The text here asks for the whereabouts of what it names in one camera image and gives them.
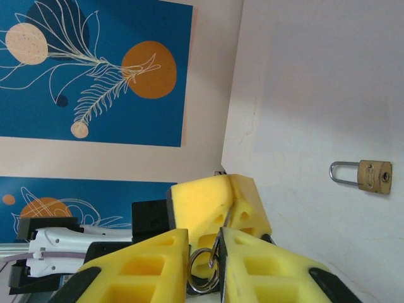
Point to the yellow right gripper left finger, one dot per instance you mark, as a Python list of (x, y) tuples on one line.
[(142, 277)]

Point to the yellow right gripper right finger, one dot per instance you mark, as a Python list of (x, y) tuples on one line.
[(268, 277)]

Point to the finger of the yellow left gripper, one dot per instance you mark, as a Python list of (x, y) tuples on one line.
[(202, 205), (249, 205)]

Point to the small brass padlock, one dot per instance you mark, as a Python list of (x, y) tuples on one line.
[(372, 176)]

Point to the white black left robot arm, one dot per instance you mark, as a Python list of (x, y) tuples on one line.
[(63, 240)]

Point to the blue botanical wall poster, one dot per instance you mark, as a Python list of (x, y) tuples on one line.
[(126, 120), (110, 195)]

